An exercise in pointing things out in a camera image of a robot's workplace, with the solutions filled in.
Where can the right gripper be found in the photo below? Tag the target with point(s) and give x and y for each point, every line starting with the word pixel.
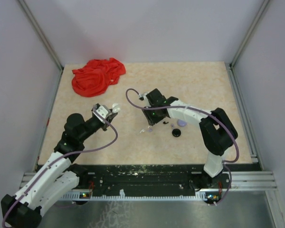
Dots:
pixel 151 120

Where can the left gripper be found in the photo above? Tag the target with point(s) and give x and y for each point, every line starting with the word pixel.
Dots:
pixel 106 123

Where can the white earbud case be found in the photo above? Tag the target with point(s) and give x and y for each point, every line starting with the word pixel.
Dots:
pixel 116 108

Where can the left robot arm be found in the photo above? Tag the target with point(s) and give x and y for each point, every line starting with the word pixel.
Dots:
pixel 27 207

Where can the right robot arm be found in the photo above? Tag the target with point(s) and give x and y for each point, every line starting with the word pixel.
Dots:
pixel 217 130

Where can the black earbud case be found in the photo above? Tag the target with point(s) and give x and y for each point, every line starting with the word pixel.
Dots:
pixel 176 132

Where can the purple earbud case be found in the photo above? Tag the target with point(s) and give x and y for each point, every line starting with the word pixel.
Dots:
pixel 181 123

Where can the red cloth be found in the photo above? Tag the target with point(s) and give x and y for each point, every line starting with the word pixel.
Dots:
pixel 96 76

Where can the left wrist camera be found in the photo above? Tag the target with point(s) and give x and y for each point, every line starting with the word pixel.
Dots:
pixel 101 112

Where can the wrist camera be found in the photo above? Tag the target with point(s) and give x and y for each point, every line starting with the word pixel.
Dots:
pixel 101 112
pixel 143 97

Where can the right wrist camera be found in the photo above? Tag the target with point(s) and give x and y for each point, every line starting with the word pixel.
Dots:
pixel 143 97

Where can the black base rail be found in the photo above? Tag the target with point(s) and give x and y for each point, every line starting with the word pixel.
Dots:
pixel 150 180

